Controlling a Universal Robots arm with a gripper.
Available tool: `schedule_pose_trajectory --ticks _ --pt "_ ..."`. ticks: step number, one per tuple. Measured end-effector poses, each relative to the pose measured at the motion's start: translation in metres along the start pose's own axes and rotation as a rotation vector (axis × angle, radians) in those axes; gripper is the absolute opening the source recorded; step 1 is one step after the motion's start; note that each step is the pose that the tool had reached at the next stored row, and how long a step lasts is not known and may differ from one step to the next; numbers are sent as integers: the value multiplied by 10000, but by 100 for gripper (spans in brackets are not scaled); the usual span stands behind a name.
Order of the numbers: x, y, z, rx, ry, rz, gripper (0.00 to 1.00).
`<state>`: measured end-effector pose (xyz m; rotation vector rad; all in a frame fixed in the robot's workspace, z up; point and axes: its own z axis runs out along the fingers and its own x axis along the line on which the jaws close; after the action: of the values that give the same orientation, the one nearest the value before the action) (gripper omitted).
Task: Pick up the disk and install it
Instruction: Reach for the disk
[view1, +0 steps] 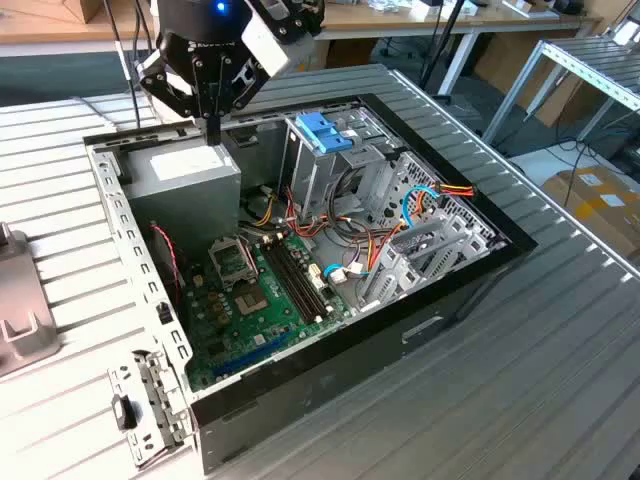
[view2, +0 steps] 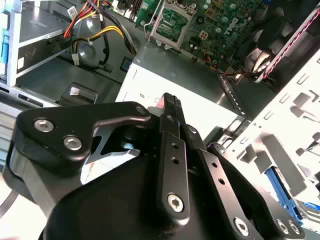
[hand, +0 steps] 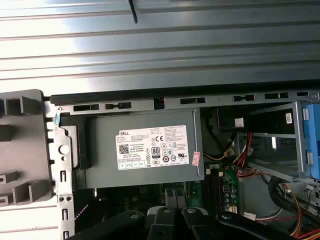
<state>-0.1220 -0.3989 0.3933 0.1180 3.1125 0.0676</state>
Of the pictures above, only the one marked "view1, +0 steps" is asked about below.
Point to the black open PC case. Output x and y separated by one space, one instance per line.
350 370

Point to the wooden desk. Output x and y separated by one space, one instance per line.
380 25

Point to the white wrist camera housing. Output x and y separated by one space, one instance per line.
265 42

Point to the CPU socket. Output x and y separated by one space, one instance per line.
251 302

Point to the grey power supply unit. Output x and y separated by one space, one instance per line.
185 205

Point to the black camera bracket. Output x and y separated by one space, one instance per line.
300 22

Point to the blue plastic drive bracket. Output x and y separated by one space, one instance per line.
320 131

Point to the metal drive cage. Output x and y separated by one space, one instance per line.
307 175

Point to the black case fan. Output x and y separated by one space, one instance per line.
164 265

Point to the green motherboard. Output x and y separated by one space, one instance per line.
235 345

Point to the metal disk bay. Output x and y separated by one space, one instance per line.
385 286

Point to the blue expansion slot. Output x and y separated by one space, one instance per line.
250 354

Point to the white board connector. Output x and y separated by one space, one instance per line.
317 277

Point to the black case latch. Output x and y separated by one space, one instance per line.
163 312

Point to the black plastic clip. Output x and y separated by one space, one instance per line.
125 412

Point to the large cardboard box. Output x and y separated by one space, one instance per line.
590 210

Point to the metal card retention bracket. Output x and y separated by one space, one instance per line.
160 395

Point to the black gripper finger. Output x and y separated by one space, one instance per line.
165 85
222 85

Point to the small cardboard box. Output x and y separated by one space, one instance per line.
95 9

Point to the black RAM slot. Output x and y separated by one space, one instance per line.
289 285
301 278
307 274
295 281

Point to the grey parts rack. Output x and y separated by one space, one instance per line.
20 300

